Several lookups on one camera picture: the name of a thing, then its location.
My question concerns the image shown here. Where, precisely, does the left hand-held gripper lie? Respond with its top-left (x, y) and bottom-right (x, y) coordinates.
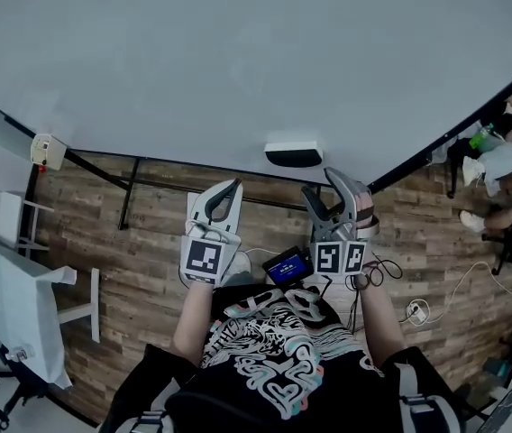
top-left (178, 177), bottom-right (245, 288)

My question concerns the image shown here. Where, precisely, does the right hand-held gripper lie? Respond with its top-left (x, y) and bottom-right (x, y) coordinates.
top-left (301, 167), bottom-right (381, 277)

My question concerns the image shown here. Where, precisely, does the grey shoulder strap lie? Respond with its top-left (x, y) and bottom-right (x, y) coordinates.
top-left (128, 410), bottom-right (168, 433)
top-left (396, 362), bottom-right (447, 433)

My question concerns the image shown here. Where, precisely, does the white black box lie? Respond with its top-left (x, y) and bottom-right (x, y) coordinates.
top-left (263, 141), bottom-right (324, 169)

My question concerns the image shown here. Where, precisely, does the black device with blue screen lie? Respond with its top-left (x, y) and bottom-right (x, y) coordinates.
top-left (262, 245), bottom-right (315, 288)

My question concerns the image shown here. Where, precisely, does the white power adapter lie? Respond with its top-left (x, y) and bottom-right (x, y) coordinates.
top-left (407, 299), bottom-right (431, 325)

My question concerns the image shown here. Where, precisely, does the person's right hand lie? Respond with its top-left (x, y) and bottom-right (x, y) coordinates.
top-left (355, 190), bottom-right (375, 225)

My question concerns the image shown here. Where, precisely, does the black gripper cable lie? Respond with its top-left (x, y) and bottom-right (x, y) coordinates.
top-left (344, 251), bottom-right (405, 334)

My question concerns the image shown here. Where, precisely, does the beige box with red button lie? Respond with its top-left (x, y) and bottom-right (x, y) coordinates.
top-left (29, 133), bottom-right (68, 171)

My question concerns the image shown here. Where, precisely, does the white power socket with cable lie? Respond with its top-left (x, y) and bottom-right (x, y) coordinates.
top-left (425, 259), bottom-right (512, 325)

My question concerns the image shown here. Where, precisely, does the black patterned T-shirt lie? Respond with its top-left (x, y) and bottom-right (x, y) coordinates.
top-left (102, 284), bottom-right (469, 433)

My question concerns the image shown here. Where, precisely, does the person's left forearm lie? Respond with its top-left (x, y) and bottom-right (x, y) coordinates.
top-left (172, 281), bottom-right (216, 364)

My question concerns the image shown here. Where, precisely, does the black swivel chair base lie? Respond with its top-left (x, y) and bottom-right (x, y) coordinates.
top-left (0, 334), bottom-right (77, 428)

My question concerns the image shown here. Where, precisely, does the small metal table clip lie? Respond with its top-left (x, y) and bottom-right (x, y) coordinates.
top-left (5, 345), bottom-right (35, 363)

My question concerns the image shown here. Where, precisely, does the frosted glass door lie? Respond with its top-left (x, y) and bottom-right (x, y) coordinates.
top-left (0, 88), bottom-right (36, 164)

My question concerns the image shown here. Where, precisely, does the dark oval board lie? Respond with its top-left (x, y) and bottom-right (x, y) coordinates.
top-left (484, 382), bottom-right (512, 433)

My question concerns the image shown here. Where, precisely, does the thin white cable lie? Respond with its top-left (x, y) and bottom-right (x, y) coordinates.
top-left (241, 246), bottom-right (270, 266)

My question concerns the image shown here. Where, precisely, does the person's right forearm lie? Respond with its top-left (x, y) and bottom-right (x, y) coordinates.
top-left (352, 272), bottom-right (408, 369)

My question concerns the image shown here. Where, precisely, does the green plastic bottle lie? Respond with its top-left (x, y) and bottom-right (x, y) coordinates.
top-left (469, 123), bottom-right (495, 149)

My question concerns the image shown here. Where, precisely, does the person's white shoe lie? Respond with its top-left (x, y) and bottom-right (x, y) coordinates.
top-left (229, 253), bottom-right (253, 277)

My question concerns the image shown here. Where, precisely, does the white covered table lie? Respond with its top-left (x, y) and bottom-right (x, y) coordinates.
top-left (0, 230), bottom-right (79, 390)

